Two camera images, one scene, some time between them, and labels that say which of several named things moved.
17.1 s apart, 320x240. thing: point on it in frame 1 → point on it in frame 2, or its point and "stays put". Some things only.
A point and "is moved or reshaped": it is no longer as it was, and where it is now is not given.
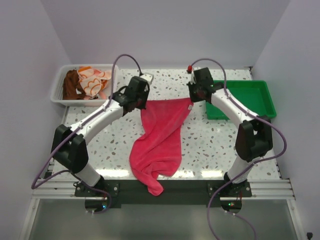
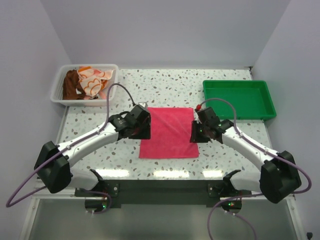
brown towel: (72, 90) stays put
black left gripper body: (142, 99) → (142, 131)
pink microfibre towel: (157, 152) is moved or reshaped
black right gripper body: (194, 91) → (200, 133)
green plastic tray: (255, 93) stays put
